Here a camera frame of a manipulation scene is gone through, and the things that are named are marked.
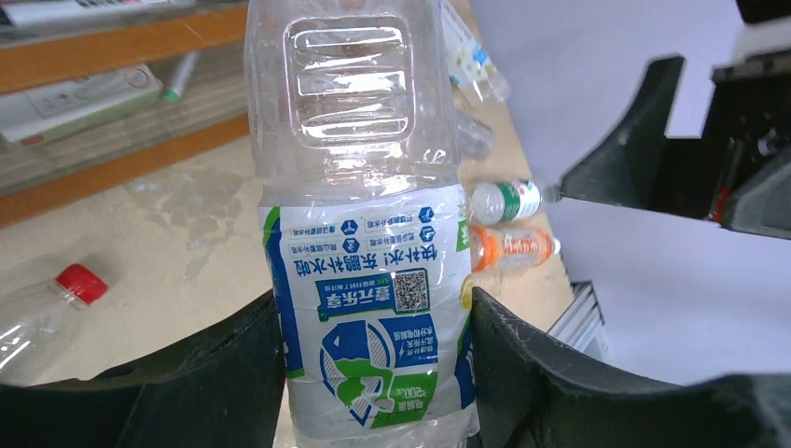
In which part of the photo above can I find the orange drink bottle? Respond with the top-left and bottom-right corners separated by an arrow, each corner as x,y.
469,226 -> 561,273

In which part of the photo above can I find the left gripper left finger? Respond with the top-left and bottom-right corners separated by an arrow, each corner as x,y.
1,293 -> 285,447

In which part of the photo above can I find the white black small box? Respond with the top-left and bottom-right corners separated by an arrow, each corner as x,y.
1,0 -> 196,27

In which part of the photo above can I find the clear bottle white cap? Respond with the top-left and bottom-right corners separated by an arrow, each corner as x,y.
455,109 -> 496,161

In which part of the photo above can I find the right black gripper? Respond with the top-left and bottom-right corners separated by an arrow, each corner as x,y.
560,1 -> 790,240

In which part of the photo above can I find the green white marker pen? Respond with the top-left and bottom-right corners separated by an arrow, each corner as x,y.
163,50 -> 201,103

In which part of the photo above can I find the red landscape label bottle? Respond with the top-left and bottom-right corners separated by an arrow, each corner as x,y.
1,264 -> 108,386

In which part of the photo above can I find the orange wooden shelf rack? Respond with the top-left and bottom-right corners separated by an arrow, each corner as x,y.
1,3 -> 247,227

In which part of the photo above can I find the green white label bottle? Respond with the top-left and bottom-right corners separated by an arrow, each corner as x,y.
467,179 -> 562,226

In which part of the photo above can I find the white blue label bottle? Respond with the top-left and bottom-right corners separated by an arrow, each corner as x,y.
438,1 -> 510,107

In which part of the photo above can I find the blue green label large bottle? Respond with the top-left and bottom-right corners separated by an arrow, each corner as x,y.
244,1 -> 479,447

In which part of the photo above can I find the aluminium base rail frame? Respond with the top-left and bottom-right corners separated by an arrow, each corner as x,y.
548,281 -> 611,363

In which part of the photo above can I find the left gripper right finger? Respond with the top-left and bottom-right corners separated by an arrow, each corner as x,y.
471,287 -> 790,447

